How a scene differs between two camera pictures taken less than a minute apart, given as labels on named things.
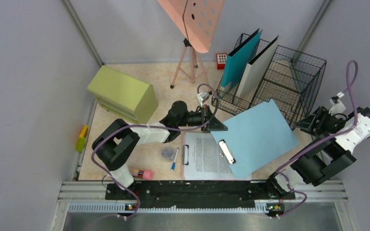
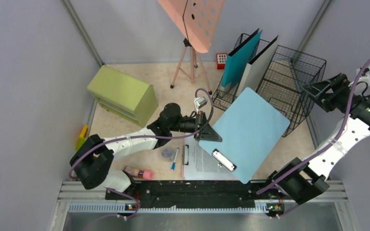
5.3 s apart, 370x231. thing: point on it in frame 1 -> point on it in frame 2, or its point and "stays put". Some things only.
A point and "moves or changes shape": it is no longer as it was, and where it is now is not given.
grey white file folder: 256,68 stays put
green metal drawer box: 123,95 stays put
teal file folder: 239,58 stays put
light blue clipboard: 255,138 moves or changes shape
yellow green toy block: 80,143 stays put
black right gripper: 310,122 -> 339,83
